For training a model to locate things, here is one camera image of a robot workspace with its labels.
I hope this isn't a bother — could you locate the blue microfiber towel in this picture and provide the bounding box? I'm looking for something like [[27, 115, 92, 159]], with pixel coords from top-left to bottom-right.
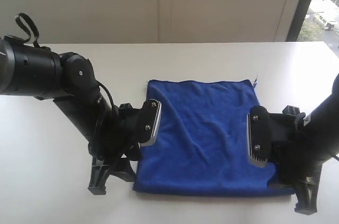
[[133, 79, 293, 198]]

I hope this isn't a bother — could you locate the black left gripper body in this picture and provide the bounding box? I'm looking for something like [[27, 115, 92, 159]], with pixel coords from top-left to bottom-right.
[[53, 96, 140, 160]]

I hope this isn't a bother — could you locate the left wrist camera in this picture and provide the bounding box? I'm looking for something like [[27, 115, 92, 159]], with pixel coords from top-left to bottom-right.
[[119, 99, 162, 147]]

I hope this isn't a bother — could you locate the dark window frame post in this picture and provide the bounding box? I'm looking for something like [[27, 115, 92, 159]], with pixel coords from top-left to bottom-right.
[[286, 0, 311, 42]]

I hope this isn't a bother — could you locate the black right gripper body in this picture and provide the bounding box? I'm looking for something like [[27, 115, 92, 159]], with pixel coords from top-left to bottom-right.
[[267, 105, 328, 187]]

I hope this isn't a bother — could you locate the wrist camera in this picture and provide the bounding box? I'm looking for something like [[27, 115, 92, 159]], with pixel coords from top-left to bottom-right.
[[119, 99, 162, 147], [246, 106, 272, 168]]

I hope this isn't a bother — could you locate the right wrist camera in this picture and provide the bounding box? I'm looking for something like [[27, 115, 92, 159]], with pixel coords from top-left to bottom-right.
[[246, 106, 272, 168]]

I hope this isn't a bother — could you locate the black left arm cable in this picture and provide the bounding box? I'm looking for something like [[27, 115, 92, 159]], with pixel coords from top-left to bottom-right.
[[14, 12, 42, 49]]

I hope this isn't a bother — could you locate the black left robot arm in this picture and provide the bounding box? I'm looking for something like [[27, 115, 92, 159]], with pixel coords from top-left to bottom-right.
[[1, 36, 140, 195]]

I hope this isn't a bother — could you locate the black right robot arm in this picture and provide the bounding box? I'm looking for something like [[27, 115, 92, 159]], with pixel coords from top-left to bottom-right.
[[269, 78, 338, 215]]

